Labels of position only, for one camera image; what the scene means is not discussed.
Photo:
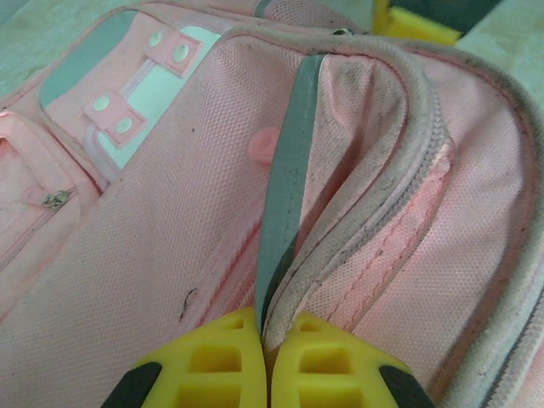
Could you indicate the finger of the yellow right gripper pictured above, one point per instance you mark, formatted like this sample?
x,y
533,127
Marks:
x,y
380,15
418,27

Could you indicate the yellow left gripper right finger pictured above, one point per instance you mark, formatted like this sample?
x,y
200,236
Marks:
x,y
323,370

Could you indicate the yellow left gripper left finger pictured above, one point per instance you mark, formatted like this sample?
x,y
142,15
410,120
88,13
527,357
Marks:
x,y
221,365

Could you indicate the pink backpack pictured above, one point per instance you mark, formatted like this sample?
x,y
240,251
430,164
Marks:
x,y
170,212

